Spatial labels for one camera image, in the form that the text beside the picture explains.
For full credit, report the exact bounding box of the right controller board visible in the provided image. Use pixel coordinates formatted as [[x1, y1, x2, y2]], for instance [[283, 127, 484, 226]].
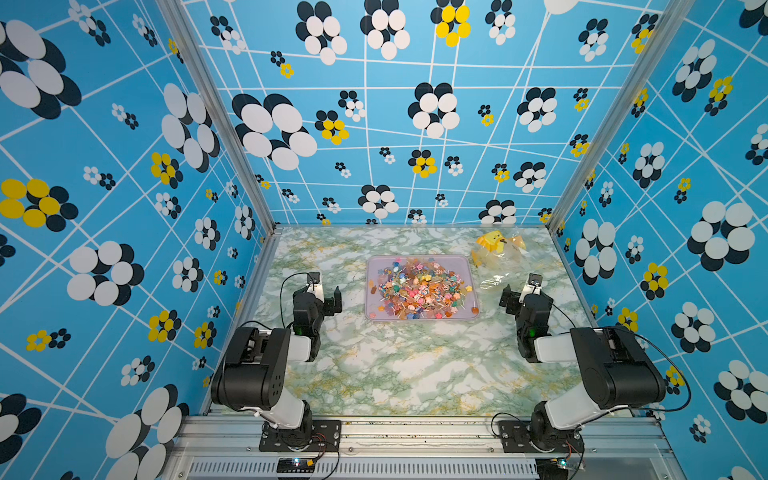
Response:
[[536, 458, 571, 480]]

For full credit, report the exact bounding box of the left controller board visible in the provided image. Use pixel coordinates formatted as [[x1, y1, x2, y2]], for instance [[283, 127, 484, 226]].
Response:
[[277, 457, 316, 476]]

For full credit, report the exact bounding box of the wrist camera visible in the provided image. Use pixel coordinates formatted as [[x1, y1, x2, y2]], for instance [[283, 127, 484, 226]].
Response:
[[519, 273, 543, 302], [307, 271, 325, 302]]

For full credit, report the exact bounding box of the pile of candies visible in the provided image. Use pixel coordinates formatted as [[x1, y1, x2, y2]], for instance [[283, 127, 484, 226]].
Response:
[[368, 257, 478, 320]]

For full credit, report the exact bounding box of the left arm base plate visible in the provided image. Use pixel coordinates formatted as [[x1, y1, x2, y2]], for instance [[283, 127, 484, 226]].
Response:
[[258, 419, 342, 453]]

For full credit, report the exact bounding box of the lilac plastic tray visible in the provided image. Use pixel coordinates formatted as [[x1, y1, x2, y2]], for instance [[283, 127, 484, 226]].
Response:
[[364, 254, 481, 322]]

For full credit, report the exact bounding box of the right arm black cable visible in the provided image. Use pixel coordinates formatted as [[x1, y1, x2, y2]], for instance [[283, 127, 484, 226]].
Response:
[[550, 302, 692, 415]]

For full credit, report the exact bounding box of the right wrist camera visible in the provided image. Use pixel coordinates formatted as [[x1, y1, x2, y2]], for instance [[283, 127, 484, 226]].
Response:
[[519, 273, 543, 302]]

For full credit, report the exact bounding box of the yellow duck ziploc bag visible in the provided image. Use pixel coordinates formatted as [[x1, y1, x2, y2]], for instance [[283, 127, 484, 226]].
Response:
[[470, 230, 530, 290]]

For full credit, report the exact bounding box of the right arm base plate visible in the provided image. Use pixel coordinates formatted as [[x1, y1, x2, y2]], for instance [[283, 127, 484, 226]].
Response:
[[495, 420, 584, 456]]

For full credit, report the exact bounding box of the aluminium front rail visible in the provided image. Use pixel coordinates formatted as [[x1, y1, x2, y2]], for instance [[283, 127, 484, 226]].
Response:
[[162, 415, 685, 479]]

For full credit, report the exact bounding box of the clear ziploc bag of lollipops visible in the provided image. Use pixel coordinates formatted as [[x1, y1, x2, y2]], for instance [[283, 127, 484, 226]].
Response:
[[505, 234, 528, 255]]

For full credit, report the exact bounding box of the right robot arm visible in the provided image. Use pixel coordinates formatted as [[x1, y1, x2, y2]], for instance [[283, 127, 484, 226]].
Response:
[[499, 283, 666, 451]]

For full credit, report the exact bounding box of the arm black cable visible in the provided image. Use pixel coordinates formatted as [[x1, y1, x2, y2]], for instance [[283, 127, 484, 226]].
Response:
[[550, 302, 692, 415], [278, 271, 310, 328]]

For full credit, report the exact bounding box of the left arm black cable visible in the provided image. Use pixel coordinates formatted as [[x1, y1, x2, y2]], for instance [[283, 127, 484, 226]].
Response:
[[278, 271, 310, 328]]

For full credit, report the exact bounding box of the controller board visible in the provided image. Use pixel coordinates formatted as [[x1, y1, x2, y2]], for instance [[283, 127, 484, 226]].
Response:
[[536, 458, 571, 480], [277, 457, 316, 476]]

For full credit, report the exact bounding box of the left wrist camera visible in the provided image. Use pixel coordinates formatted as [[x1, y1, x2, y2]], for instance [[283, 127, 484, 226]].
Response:
[[307, 271, 325, 302]]

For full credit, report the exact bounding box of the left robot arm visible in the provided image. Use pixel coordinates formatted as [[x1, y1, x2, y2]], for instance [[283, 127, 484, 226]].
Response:
[[210, 286, 343, 452]]

